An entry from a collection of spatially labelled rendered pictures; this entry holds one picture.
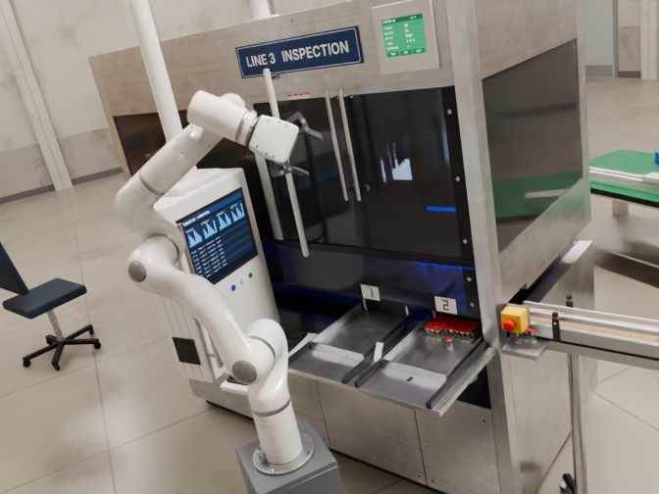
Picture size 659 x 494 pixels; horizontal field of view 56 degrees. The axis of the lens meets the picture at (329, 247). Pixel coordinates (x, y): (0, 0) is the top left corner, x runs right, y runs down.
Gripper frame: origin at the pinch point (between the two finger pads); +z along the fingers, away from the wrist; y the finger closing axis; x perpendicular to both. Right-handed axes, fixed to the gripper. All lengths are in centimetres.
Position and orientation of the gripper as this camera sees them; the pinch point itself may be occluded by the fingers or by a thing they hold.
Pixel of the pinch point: (312, 155)
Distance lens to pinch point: 152.7
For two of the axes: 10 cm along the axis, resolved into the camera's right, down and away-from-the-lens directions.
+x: 0.2, 0.0, -10.0
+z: 9.2, 3.8, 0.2
